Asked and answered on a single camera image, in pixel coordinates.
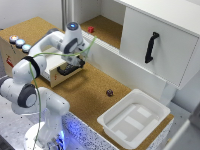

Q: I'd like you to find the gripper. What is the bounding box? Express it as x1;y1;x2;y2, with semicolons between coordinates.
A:
66;52;87;70

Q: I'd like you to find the purple block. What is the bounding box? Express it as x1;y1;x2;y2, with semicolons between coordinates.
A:
105;88;115;98

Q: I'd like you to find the wooden drawer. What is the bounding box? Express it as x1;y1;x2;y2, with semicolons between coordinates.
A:
40;54;85;89

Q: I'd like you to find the white cabinet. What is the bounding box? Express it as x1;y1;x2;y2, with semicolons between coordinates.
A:
61;0;200;106

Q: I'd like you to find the green button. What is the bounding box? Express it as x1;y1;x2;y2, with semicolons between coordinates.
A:
21;43;32;54

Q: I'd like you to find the wooden drawer box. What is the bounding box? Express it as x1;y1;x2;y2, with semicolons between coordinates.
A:
0;16;68;84

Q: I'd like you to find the blue button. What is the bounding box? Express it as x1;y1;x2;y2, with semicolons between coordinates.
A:
15;38;26;48

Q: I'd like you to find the red button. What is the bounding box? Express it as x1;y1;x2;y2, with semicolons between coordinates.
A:
9;34;20;45

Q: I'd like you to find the white plastic box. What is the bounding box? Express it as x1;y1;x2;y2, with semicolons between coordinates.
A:
96;88;172;150

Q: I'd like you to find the white sliding door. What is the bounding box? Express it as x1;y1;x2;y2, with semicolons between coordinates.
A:
119;6;200;90

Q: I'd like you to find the black drawer handle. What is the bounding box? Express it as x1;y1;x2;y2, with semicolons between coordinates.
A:
56;63;81;77

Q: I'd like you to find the green cable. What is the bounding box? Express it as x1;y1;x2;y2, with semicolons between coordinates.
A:
27;35;98;150

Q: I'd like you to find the black door handle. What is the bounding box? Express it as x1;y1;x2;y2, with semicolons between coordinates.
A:
144;31;160;65

